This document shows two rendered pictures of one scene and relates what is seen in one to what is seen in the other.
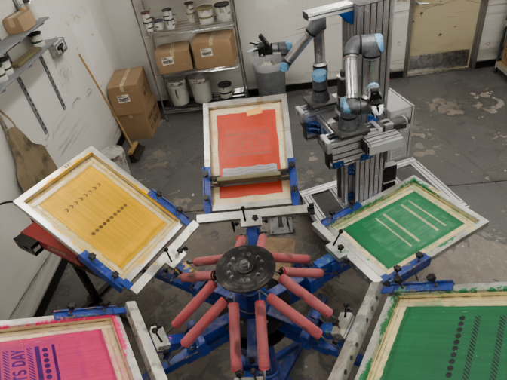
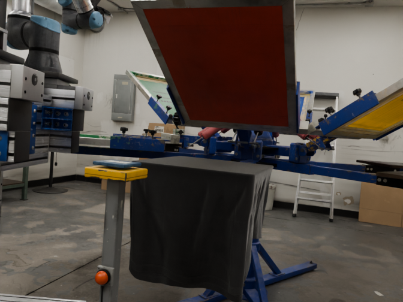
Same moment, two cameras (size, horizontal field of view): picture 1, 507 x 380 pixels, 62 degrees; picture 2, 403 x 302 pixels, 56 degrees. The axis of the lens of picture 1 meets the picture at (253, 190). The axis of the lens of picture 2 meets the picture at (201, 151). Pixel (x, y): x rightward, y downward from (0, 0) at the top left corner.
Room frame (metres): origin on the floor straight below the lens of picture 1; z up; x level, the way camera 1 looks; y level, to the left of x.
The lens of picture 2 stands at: (3.97, 0.23, 1.08)
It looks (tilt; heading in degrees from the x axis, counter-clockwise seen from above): 3 degrees down; 191
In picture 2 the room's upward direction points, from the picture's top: 5 degrees clockwise
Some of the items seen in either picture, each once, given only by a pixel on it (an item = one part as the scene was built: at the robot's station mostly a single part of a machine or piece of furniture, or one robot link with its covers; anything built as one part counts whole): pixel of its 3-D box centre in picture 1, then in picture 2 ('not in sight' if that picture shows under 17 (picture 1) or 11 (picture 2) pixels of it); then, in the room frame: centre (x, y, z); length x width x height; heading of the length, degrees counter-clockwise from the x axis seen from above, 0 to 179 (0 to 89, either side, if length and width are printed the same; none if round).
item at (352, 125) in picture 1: (348, 121); (43, 62); (2.54, -0.75, 1.31); 0.15 x 0.15 x 0.10
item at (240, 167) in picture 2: not in sight; (209, 163); (2.47, -0.03, 0.95); 0.48 x 0.44 x 0.01; 173
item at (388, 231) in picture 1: (384, 225); (122, 127); (1.72, -0.73, 1.05); 1.08 x 0.61 x 0.23; 113
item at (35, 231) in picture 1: (75, 225); not in sight; (2.22, 1.24, 1.06); 0.61 x 0.46 x 0.12; 53
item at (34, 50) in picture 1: (25, 56); not in sight; (3.74, 1.74, 1.77); 0.41 x 0.10 x 0.03; 169
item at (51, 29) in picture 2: (349, 105); (44, 33); (2.53, -0.75, 1.42); 0.13 x 0.12 x 0.14; 76
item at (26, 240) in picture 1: (29, 240); not in sight; (2.14, 1.54, 1.06); 0.24 x 0.12 x 0.09; 53
